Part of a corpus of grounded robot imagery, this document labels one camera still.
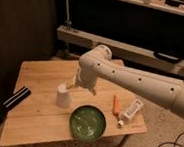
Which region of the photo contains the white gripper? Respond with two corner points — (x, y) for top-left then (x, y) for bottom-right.
(66, 68), (97, 96)

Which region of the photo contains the wooden folding table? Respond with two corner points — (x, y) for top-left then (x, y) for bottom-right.
(0, 60), (147, 147)

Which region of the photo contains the white paper cup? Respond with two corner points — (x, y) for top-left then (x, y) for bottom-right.
(56, 83), (71, 108)

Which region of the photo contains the orange carrot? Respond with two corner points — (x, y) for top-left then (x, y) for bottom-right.
(112, 95), (121, 115)

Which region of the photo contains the black handle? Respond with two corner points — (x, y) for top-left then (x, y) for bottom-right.
(153, 52), (183, 64)

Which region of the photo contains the green ceramic bowl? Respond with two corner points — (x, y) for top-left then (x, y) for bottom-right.
(69, 105), (107, 143)

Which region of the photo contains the metal pole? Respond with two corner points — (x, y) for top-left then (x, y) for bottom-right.
(65, 0), (72, 31)

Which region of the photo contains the white shelf rail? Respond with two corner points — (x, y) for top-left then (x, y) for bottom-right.
(56, 25), (184, 77)

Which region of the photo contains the white tube with cap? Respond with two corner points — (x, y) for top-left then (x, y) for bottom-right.
(117, 99), (143, 128)

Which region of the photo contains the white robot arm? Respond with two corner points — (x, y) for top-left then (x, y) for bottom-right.
(67, 45), (184, 147)

